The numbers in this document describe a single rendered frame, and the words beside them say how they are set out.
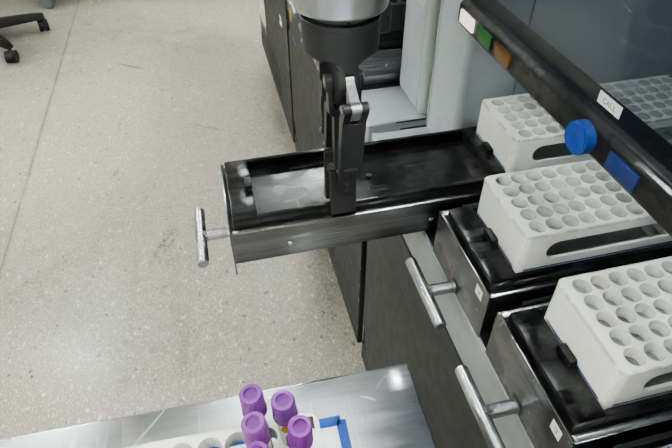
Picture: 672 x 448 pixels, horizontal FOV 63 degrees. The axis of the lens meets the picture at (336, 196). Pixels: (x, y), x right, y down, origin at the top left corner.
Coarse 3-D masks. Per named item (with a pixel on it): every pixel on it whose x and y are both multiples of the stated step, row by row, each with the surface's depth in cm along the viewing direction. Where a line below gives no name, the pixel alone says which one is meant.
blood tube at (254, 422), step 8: (248, 416) 32; (256, 416) 33; (248, 424) 32; (256, 424) 32; (264, 424) 32; (248, 432) 32; (256, 432) 32; (264, 432) 32; (248, 440) 32; (256, 440) 32; (264, 440) 33
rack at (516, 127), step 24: (504, 96) 74; (528, 96) 74; (480, 120) 74; (504, 120) 69; (528, 120) 70; (552, 120) 71; (504, 144) 69; (528, 144) 67; (552, 144) 75; (528, 168) 70
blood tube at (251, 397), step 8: (248, 384) 34; (256, 384) 34; (240, 392) 34; (248, 392) 34; (256, 392) 34; (240, 400) 33; (248, 400) 33; (256, 400) 33; (264, 400) 34; (248, 408) 33; (256, 408) 33; (264, 408) 34; (264, 416) 35; (272, 440) 37
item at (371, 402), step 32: (320, 384) 47; (352, 384) 47; (384, 384) 47; (128, 416) 45; (160, 416) 45; (192, 416) 45; (224, 416) 45; (320, 416) 45; (352, 416) 45; (384, 416) 45; (416, 416) 45
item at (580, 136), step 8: (576, 120) 46; (584, 120) 46; (568, 128) 47; (576, 128) 46; (584, 128) 45; (592, 128) 45; (568, 136) 47; (576, 136) 46; (584, 136) 45; (592, 136) 45; (568, 144) 47; (576, 144) 46; (584, 144) 45; (592, 144) 45; (576, 152) 47; (584, 152) 46
